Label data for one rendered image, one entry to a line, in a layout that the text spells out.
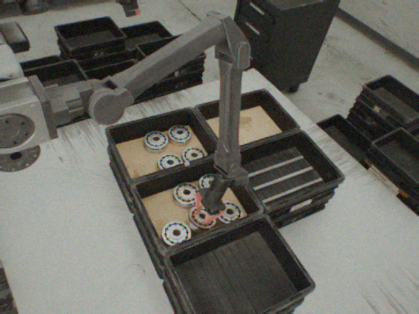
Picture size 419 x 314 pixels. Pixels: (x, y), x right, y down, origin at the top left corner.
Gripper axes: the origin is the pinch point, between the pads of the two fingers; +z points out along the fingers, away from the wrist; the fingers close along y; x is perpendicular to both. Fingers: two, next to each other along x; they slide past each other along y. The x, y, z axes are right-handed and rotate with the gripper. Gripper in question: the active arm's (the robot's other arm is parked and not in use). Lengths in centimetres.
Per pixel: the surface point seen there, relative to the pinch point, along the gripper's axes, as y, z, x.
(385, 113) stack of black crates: 40, -21, -165
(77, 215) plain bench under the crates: 31, 28, 31
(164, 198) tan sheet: 16.1, 6.7, 5.9
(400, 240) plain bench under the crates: -36, -6, -82
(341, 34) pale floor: 193, -23, -301
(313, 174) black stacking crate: 1, -13, -55
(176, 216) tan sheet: 6.9, 7.0, 4.9
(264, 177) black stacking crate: 9.0, -6.7, -35.2
